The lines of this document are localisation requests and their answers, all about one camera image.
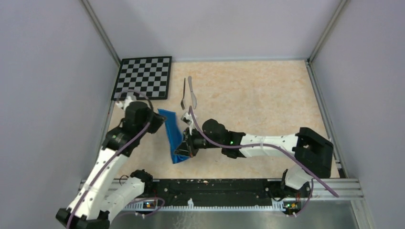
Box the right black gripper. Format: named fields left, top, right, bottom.
left=173, top=126, right=223, bottom=159

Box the blue cloth napkin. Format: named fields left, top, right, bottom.
left=158, top=109, right=189, bottom=164

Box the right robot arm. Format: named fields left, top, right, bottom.
left=168, top=119, right=338, bottom=197

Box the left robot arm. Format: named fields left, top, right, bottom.
left=55, top=101, right=165, bottom=229

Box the black white checkerboard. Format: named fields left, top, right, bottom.
left=111, top=56, right=172, bottom=101

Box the dark metal fork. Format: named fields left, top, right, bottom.
left=180, top=78, right=186, bottom=110

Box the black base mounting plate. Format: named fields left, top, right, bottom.
left=141, top=178, right=310, bottom=207

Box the silver table knife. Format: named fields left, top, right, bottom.
left=188, top=76, right=197, bottom=109

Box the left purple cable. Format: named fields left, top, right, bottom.
left=65, top=89, right=166, bottom=229

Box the purple cable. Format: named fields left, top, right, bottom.
left=188, top=105, right=340, bottom=217
left=65, top=89, right=166, bottom=229

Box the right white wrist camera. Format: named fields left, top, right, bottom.
left=181, top=112, right=194, bottom=130

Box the white toothed cable rail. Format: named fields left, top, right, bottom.
left=123, top=201, right=286, bottom=212

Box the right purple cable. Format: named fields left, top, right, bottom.
left=188, top=105, right=340, bottom=217

